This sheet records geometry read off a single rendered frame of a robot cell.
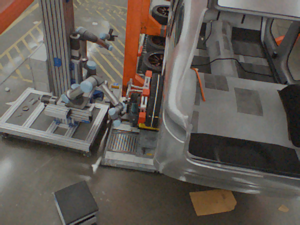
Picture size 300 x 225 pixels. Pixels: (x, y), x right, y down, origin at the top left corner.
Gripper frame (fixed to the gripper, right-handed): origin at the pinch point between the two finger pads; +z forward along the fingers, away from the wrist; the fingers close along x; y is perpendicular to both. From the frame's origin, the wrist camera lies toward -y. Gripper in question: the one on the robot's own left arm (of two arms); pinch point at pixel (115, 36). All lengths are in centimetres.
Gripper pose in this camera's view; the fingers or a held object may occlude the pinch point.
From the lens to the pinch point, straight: 420.7
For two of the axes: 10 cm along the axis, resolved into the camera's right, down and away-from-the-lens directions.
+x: 9.1, 1.3, -4.0
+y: -0.6, 9.8, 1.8
